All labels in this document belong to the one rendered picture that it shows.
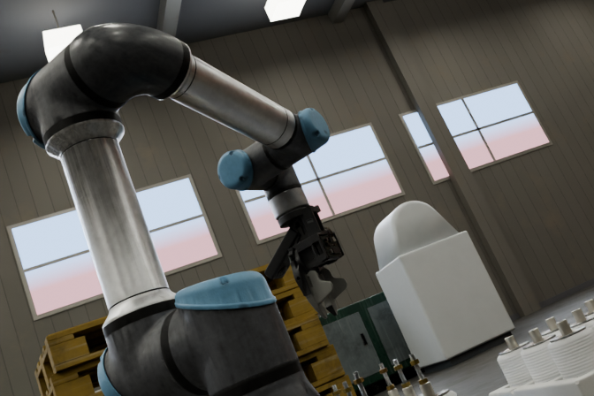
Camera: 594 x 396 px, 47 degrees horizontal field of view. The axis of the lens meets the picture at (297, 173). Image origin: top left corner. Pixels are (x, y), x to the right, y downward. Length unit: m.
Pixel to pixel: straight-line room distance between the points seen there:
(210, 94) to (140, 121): 8.49
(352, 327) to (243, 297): 6.03
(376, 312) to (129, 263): 6.08
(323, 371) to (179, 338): 2.68
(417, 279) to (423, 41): 6.02
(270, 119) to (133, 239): 0.33
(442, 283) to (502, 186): 4.74
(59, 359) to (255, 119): 2.24
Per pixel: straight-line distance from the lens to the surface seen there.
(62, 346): 3.23
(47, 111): 1.04
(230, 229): 9.08
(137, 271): 0.94
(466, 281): 6.43
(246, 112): 1.11
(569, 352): 1.47
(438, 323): 6.22
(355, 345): 6.82
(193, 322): 0.84
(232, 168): 1.27
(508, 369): 1.68
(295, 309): 3.53
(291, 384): 0.82
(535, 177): 11.26
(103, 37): 1.00
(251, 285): 0.83
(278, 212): 1.35
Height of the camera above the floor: 0.37
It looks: 16 degrees up
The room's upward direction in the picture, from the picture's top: 24 degrees counter-clockwise
